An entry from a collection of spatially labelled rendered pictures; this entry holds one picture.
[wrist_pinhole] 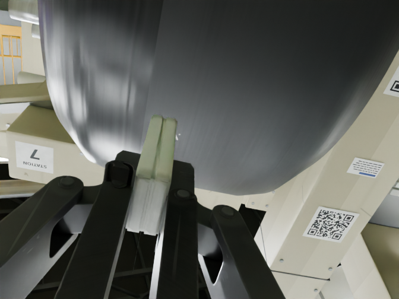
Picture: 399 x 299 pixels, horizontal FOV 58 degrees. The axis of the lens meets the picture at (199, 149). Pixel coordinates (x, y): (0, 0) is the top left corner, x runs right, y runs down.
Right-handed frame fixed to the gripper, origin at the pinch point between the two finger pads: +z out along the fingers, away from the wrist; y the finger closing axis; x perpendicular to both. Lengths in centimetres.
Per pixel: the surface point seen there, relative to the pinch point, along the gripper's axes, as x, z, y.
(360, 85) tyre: 4.5, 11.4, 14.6
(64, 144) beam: -35, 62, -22
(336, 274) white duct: -70, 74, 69
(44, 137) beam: -34, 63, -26
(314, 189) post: -17.6, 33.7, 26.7
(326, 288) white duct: -75, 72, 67
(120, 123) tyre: -3.8, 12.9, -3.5
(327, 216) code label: -22, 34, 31
